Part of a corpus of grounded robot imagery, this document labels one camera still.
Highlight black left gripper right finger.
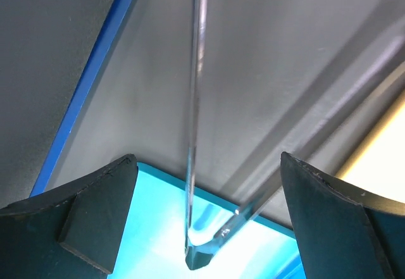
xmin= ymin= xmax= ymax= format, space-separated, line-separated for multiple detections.
xmin=280 ymin=152 xmax=404 ymax=278

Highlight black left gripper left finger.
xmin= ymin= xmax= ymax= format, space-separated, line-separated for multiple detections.
xmin=1 ymin=154 xmax=138 ymax=278

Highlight yellow plastic tray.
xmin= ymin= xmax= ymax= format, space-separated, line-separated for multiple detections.
xmin=337 ymin=93 xmax=405 ymax=202

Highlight teal tin lid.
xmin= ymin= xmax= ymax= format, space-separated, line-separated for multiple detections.
xmin=110 ymin=163 xmax=306 ymax=278

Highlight metal kitchen tongs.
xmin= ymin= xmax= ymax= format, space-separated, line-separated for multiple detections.
xmin=185 ymin=0 xmax=404 ymax=271

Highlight blue folder at left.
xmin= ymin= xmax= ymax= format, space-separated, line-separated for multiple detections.
xmin=29 ymin=0 xmax=133 ymax=197

